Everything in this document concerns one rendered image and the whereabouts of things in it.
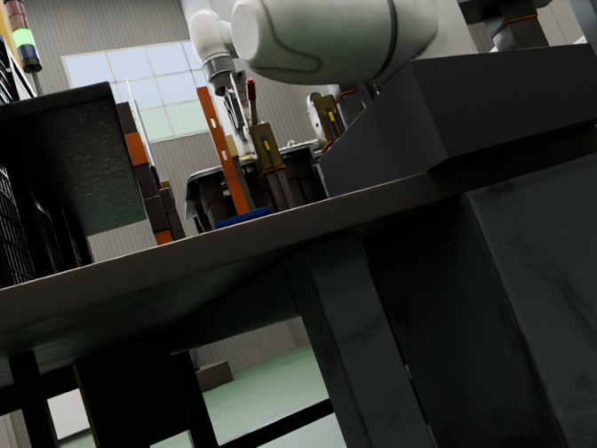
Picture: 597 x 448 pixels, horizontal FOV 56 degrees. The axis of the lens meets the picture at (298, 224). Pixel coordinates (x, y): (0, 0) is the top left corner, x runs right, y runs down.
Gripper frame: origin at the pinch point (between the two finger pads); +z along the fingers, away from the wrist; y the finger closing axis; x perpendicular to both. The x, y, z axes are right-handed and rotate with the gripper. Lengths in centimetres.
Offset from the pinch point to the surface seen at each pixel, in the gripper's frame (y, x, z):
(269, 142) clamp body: -19.9, -1.4, 7.9
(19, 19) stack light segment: 60, 54, -90
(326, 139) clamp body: -21.9, -15.1, 11.5
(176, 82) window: 713, -85, -357
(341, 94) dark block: -24.4, -22.1, 2.1
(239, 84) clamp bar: -16.8, 0.1, -10.3
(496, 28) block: -33, -65, -2
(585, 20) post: -33, -92, 2
